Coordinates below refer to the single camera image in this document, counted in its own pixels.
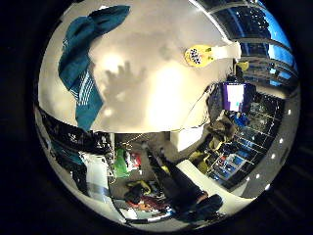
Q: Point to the computer monitor with lit screen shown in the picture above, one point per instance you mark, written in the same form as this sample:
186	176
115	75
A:
234	96

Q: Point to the teal cloth with white stripes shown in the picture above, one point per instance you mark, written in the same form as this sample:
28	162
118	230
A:
80	70

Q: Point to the white cabinet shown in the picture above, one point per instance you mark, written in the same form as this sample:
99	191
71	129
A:
97	178

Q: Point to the yellow and black backpack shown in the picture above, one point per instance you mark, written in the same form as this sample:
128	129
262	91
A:
141	191

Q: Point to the green bag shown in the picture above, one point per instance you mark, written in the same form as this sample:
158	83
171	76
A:
121	164

